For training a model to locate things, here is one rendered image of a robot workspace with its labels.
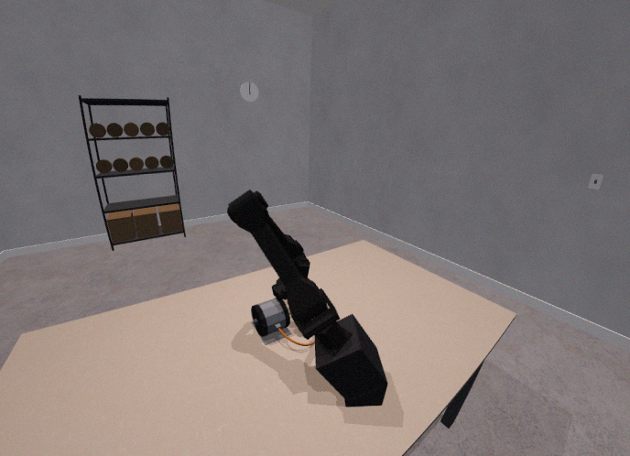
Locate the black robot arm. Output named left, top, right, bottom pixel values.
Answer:
left=227, top=190, right=352, bottom=356

